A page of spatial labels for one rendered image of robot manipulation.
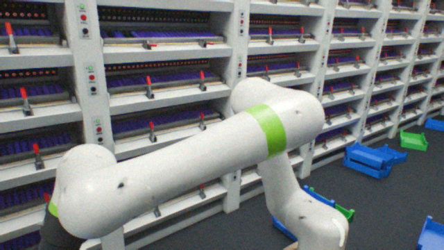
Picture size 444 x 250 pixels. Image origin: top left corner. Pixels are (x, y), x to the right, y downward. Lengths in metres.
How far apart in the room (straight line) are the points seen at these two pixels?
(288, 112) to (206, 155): 0.19
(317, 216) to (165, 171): 0.53
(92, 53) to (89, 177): 0.72
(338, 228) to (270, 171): 0.23
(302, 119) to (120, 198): 0.36
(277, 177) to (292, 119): 0.34
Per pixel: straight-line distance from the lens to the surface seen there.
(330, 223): 0.89
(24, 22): 1.30
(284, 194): 0.94
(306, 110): 0.61
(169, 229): 1.67
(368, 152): 2.68
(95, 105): 1.20
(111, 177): 0.49
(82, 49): 1.15
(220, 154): 0.52
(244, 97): 0.72
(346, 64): 2.40
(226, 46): 1.44
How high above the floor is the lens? 1.10
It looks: 20 degrees down
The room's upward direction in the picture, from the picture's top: 2 degrees clockwise
